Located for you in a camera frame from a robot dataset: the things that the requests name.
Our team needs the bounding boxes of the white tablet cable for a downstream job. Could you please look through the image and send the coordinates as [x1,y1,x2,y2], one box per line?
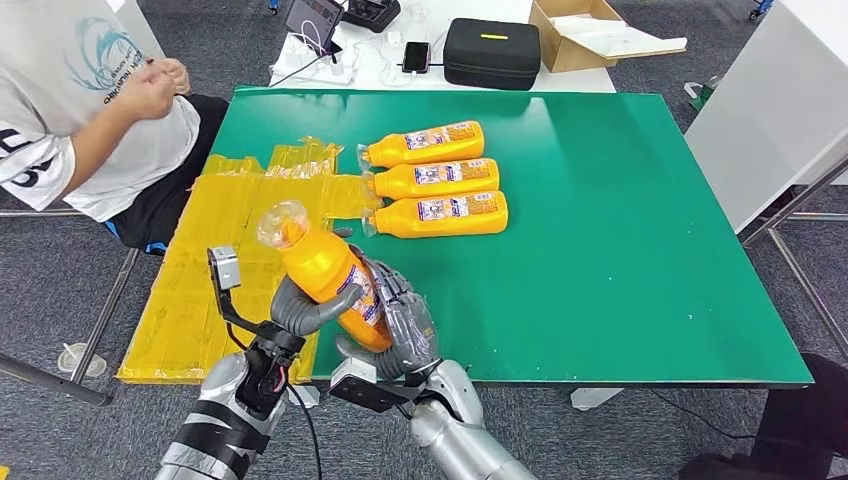
[299,18,334,60]

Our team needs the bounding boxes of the silver metal table frame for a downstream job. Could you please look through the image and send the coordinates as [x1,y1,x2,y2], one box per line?
[737,155,848,362]

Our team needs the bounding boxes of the black charger device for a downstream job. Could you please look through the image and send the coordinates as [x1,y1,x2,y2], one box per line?
[342,0,403,34]

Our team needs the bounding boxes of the black zip case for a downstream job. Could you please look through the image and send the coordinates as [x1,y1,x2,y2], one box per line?
[442,17,543,92]

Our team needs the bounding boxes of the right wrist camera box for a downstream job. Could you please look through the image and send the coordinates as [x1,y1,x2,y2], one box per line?
[327,357,380,399]

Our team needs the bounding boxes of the white table foot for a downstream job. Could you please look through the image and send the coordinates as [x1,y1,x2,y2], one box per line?
[284,384,321,411]
[570,387,625,412]

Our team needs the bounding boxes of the white table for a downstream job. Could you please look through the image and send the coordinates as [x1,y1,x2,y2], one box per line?
[268,0,617,94]

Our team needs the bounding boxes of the clear plastic lid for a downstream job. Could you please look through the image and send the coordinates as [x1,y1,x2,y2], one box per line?
[57,342,109,380]

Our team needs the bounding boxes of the person's left hand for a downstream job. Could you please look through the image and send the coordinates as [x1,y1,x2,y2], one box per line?
[157,57,192,95]

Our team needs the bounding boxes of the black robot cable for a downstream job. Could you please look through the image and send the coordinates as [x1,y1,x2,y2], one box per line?
[286,384,324,480]

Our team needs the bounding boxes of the black floor cable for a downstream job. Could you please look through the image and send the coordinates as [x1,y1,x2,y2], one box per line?
[649,389,757,442]

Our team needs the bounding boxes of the orange detergent bottle clear cap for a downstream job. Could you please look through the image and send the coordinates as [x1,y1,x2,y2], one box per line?
[360,158,501,201]
[256,200,393,354]
[360,190,509,240]
[356,120,486,171]

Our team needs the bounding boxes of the black desk cable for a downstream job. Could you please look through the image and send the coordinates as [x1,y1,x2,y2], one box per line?
[268,54,340,90]

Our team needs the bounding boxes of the brown cardboard box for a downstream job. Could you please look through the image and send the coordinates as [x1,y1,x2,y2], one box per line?
[527,0,689,74]

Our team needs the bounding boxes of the dark tablet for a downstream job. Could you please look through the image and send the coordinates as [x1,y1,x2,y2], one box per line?
[284,0,346,58]

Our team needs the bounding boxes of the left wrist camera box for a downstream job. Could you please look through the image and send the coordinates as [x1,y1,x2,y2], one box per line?
[207,246,241,293]

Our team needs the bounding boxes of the person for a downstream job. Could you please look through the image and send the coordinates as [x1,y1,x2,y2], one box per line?
[0,0,230,256]

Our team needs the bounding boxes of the silver metal rail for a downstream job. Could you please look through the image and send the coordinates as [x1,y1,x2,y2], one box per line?
[0,207,87,219]

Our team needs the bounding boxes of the white sheet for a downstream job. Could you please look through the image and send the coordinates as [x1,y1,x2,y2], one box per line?
[548,13,689,60]

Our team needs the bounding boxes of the person's right hand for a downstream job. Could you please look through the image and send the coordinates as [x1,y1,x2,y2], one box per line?
[122,64,179,123]

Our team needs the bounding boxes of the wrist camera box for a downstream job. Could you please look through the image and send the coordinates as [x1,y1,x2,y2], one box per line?
[207,246,241,293]
[327,357,380,399]

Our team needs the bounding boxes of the black smartphone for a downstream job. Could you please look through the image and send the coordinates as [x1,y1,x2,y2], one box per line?
[402,41,432,75]

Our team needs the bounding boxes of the silver metal leg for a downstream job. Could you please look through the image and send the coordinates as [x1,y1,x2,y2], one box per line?
[69,248,140,386]

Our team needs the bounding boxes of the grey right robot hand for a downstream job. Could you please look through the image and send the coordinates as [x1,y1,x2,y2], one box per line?
[334,245,440,382]

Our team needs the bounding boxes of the green white floor bracket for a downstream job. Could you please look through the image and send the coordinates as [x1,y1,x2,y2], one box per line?
[684,78,722,114]

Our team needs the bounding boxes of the yellow taped cardboard mat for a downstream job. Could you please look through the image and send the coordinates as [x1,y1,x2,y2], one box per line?
[117,137,386,386]

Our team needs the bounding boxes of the black metal floor bar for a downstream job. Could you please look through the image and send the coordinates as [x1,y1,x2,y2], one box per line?
[0,351,114,407]

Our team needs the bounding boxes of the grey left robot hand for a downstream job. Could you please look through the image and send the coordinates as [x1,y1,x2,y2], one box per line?
[270,227,364,339]

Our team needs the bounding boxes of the white power strip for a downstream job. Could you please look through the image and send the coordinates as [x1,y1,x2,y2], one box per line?
[271,33,364,86]

